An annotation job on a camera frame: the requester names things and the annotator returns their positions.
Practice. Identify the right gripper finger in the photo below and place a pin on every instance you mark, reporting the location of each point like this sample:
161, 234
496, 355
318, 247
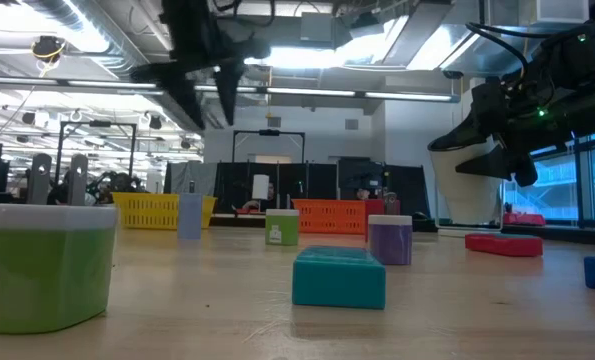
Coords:
497, 165
469, 135

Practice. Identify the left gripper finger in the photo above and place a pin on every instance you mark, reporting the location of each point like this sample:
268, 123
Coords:
228, 85
177, 74

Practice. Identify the black background robot arm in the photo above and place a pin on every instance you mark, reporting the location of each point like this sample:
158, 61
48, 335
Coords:
117, 182

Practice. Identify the white cup with black rim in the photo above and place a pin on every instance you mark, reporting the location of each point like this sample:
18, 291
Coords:
469, 200

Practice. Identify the small red tray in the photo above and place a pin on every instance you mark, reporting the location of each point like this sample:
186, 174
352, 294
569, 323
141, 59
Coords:
524, 219

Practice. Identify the red box with label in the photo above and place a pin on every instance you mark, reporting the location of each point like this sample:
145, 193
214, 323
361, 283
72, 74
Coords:
502, 245

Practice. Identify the white ceiling box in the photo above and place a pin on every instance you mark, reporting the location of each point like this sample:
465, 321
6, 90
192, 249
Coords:
562, 11

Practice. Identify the grey fabric partition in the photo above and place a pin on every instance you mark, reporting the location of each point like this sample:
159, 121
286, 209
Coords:
192, 175

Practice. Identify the grey ceiling box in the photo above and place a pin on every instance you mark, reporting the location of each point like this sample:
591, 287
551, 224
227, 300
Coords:
317, 27

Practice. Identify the white paper sign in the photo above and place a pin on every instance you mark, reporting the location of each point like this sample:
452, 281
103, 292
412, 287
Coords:
260, 187

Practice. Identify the small red box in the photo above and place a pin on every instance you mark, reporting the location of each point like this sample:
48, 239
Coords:
377, 206

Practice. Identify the person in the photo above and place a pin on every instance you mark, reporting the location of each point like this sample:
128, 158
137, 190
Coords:
271, 194
363, 194

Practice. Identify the black partition curtain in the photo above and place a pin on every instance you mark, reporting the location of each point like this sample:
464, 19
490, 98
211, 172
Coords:
322, 180

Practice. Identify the lavender rectangular block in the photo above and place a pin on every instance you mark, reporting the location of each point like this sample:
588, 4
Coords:
190, 215

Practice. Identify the yellow plastic basket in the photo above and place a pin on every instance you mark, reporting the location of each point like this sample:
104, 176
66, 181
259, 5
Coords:
147, 210

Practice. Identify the orange plastic basket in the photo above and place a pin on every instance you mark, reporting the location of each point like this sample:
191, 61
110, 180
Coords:
327, 216

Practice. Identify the teal rectangular box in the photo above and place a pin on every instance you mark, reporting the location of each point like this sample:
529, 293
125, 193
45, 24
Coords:
337, 280

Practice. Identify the black dome camera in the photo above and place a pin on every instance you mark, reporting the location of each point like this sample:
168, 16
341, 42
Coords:
453, 75

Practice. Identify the black gantry frame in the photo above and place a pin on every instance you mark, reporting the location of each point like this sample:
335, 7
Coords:
269, 132
97, 123

